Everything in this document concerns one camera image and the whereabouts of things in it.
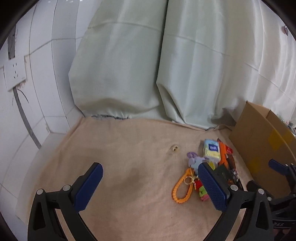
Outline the green cracker packet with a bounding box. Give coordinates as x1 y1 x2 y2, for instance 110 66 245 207
214 164 234 185

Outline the orange snack bar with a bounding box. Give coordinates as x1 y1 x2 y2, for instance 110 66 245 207
217 138 229 169

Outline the red sausage snack pack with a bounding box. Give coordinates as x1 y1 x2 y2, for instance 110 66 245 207
226 146 236 170

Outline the tissue pack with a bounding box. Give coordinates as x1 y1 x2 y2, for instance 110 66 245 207
203 139 221 164

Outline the blue knitted keychain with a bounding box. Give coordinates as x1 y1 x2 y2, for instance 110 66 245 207
188 156 209 172

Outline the orange bead keychain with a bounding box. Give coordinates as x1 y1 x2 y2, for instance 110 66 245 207
171 168 197 204

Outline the red green figurine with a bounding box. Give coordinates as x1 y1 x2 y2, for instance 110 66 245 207
194 179 209 201

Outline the purple keychain toy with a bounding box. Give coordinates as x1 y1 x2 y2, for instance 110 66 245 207
187 152 198 160

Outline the cardboard box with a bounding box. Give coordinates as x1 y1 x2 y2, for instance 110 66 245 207
229 101 295 198

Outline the white curtain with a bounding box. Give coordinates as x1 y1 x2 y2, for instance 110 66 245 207
69 1 295 128

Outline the curtain pin badge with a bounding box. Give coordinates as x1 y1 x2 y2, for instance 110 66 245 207
284 26 288 36

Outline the wall power socket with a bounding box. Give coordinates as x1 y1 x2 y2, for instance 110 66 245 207
4 56 27 91

